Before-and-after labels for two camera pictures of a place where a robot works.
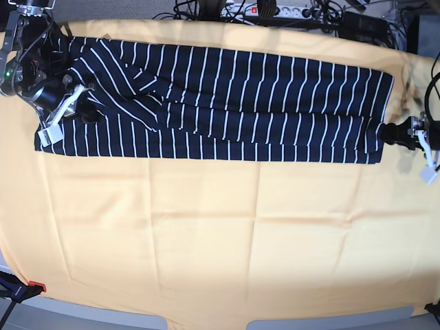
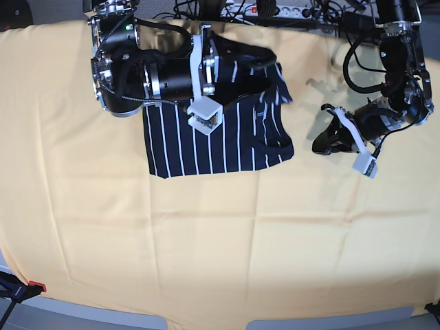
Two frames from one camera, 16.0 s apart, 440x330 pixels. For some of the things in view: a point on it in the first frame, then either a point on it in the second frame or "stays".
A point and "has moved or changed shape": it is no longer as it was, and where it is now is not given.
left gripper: (47, 94) → (173, 78)
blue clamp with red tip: (16, 291) stays
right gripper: (401, 133) → (372, 120)
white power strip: (250, 10) stays
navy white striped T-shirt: (178, 102) has moved or changed shape
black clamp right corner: (433, 308) stays
